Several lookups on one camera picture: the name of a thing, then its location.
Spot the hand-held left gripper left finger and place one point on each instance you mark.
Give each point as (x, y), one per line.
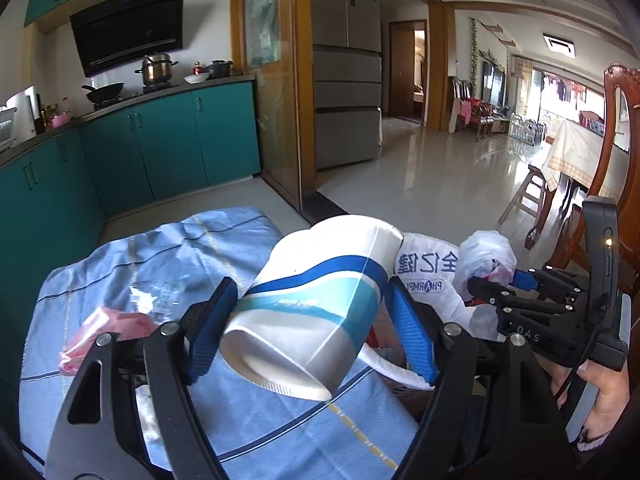
(210, 332)

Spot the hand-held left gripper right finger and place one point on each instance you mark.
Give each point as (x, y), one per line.
(410, 332)

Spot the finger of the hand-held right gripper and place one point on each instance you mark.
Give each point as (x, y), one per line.
(525, 280)
(487, 291)

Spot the white plastic bag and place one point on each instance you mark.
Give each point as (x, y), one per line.
(487, 252)

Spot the bin with white liner bag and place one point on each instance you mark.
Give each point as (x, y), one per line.
(430, 270)

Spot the white blue striped paper cup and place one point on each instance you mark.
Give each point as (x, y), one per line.
(315, 300)

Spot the person's right hand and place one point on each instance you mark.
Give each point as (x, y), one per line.
(607, 400)

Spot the pink plastic bag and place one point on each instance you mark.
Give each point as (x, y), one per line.
(115, 325)

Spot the white crumpled tissue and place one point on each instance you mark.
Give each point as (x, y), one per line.
(147, 412)

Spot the dining table with white cloth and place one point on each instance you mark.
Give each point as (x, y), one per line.
(575, 155)

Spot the blue checked cloth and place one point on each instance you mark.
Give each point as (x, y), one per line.
(100, 270)

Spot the carved wooden chair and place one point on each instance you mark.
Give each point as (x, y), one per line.
(612, 135)

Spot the white play fence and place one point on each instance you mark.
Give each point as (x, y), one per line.
(527, 130)

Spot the red wooden chair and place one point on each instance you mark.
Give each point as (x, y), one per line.
(482, 112)

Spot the beige curtain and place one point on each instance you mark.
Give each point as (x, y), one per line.
(522, 85)

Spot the teal lower cabinets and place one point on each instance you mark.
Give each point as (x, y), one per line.
(150, 145)

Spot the dark television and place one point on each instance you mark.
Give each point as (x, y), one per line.
(494, 85)

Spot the ceiling air vent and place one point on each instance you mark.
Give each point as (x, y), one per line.
(560, 46)

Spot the wooden doorway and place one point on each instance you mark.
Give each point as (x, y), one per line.
(400, 75)

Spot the black gas stove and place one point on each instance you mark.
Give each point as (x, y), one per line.
(135, 96)

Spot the grey refrigerator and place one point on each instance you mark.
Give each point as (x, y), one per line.
(345, 85)

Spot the white bowl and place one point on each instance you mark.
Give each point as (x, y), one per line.
(196, 79)

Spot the wooden framed glass door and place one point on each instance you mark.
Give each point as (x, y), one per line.
(270, 85)

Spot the pink bowl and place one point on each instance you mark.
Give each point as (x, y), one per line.
(61, 120)

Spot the black wok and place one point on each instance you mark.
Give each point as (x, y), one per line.
(105, 92)

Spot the black lidded pot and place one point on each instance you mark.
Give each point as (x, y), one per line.
(221, 70)

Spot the small red kettle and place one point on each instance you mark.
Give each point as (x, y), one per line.
(199, 68)

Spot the steel cooking pot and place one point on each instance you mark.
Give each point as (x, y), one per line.
(156, 72)

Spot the white countertop appliance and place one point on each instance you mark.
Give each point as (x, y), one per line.
(25, 112)

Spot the white dish rack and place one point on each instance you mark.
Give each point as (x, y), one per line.
(6, 130)

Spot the black range hood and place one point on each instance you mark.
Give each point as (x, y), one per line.
(130, 30)

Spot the green wall vine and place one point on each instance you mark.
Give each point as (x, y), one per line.
(474, 50)

